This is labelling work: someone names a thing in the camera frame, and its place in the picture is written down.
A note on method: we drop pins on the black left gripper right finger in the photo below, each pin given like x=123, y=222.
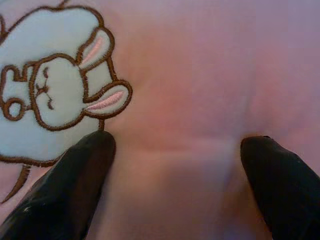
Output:
x=287, y=195

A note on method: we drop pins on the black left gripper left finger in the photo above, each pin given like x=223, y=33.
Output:
x=62, y=195

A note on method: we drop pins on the pink pillow with bunny embroidery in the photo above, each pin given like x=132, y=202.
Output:
x=187, y=75

